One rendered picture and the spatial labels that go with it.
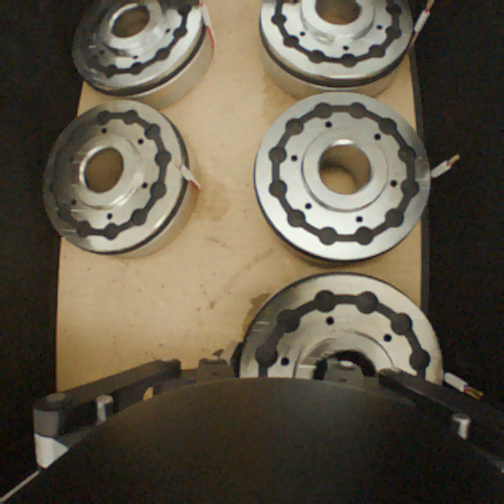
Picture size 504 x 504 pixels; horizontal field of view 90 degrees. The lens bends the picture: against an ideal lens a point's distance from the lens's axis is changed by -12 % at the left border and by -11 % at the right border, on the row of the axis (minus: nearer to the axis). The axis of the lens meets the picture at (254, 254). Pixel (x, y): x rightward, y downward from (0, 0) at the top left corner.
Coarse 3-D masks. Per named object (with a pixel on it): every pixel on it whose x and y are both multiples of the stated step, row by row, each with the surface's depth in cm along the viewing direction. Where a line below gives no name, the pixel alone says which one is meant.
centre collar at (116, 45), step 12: (132, 0) 17; (144, 0) 17; (156, 0) 17; (108, 12) 17; (120, 12) 17; (132, 12) 18; (156, 12) 17; (108, 24) 17; (156, 24) 17; (108, 36) 17; (144, 36) 17; (156, 36) 17; (108, 48) 18; (120, 48) 17; (132, 48) 17
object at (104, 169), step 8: (104, 152) 17; (112, 152) 17; (96, 160) 18; (104, 160) 18; (112, 160) 19; (120, 160) 19; (96, 168) 18; (104, 168) 19; (112, 168) 19; (120, 168) 20; (88, 176) 17; (96, 176) 18; (104, 176) 19; (112, 176) 20; (96, 184) 18; (104, 184) 19; (112, 184) 20
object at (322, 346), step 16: (320, 336) 13; (336, 336) 13; (352, 336) 13; (368, 336) 13; (304, 352) 13; (320, 352) 13; (336, 352) 13; (368, 352) 13; (384, 352) 13; (304, 368) 13
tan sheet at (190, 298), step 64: (256, 0) 20; (256, 64) 20; (192, 128) 20; (256, 128) 20; (64, 256) 20; (192, 256) 19; (256, 256) 19; (384, 256) 18; (64, 320) 20; (128, 320) 20; (192, 320) 19; (64, 384) 20
